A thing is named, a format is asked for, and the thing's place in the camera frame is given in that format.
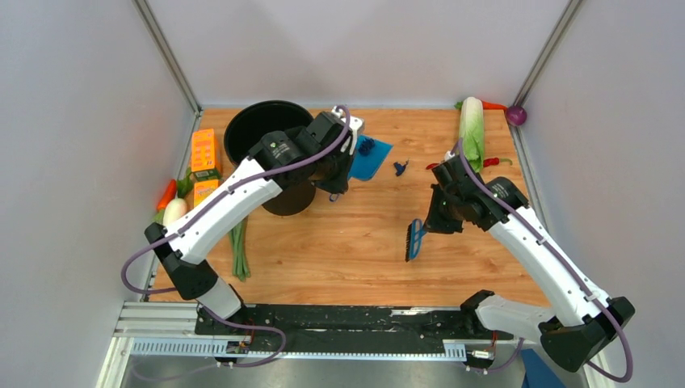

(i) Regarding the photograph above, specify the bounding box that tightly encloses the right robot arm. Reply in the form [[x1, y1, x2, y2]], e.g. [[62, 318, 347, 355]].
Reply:
[[420, 156, 636, 372]]

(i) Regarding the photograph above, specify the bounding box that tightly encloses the orange juice carton front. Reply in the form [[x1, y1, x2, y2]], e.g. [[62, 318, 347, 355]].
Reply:
[[193, 179, 220, 207]]

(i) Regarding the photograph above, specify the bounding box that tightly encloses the orange juice carton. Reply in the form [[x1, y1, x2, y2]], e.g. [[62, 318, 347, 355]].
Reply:
[[193, 179, 220, 207], [190, 129, 222, 181]]

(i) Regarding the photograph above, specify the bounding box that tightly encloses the green bean bundle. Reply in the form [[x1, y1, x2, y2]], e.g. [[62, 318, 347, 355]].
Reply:
[[228, 218, 251, 282]]

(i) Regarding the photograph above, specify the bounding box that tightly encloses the blue cloth at bottom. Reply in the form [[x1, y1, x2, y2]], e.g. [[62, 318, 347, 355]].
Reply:
[[520, 349, 565, 388]]

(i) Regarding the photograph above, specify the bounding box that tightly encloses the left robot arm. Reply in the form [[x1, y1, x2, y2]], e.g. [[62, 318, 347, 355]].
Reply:
[[144, 107, 364, 335]]

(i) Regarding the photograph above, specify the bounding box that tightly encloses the white daikon radish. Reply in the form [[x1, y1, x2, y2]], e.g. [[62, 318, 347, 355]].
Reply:
[[162, 198, 188, 227]]

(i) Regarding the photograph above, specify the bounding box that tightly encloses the napa cabbage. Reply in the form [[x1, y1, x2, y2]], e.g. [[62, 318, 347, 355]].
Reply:
[[459, 96, 485, 173]]

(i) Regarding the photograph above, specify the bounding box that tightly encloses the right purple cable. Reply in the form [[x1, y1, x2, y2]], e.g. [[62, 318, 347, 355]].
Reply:
[[455, 137, 635, 385]]

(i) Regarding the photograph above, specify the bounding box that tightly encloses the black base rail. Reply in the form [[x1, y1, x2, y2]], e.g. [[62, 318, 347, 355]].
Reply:
[[195, 304, 512, 354]]

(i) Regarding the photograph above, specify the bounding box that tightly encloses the black trash bucket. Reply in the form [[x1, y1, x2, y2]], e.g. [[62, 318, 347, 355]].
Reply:
[[224, 100, 316, 216]]

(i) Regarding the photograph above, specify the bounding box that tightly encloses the carrot at left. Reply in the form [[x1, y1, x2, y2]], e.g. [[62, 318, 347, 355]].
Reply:
[[156, 179, 177, 212]]

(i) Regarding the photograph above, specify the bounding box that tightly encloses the blue paper scrap far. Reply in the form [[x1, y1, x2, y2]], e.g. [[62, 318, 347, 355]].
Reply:
[[357, 137, 376, 157]]

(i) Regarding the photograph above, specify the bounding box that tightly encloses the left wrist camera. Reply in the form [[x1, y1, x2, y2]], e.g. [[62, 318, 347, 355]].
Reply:
[[330, 105, 365, 156]]

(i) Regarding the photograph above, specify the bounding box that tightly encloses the purple onion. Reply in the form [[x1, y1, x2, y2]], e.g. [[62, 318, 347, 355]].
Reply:
[[505, 106, 527, 126]]

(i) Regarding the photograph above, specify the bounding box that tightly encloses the red chili pepper right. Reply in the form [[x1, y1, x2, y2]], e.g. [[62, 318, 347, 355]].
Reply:
[[483, 158, 513, 167]]

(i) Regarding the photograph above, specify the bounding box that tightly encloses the orange juice carton back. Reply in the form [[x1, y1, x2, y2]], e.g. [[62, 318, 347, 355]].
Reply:
[[190, 129, 222, 181]]

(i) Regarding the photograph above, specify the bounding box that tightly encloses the carrot at right corner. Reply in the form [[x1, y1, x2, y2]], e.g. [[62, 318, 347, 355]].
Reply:
[[481, 100, 507, 111]]

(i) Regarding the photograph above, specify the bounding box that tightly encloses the blue dustpan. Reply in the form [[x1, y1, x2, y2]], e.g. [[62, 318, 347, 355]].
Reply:
[[347, 135, 393, 182]]

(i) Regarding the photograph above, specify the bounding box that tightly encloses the blue paper scrap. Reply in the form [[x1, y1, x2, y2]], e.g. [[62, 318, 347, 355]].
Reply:
[[393, 159, 410, 177], [357, 137, 376, 157]]

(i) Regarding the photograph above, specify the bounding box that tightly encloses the white slotted cable duct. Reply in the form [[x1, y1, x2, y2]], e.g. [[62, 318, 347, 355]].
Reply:
[[130, 337, 468, 362]]

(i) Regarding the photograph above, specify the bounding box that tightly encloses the blue hand brush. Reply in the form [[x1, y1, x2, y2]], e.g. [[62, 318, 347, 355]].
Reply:
[[405, 218, 427, 262]]

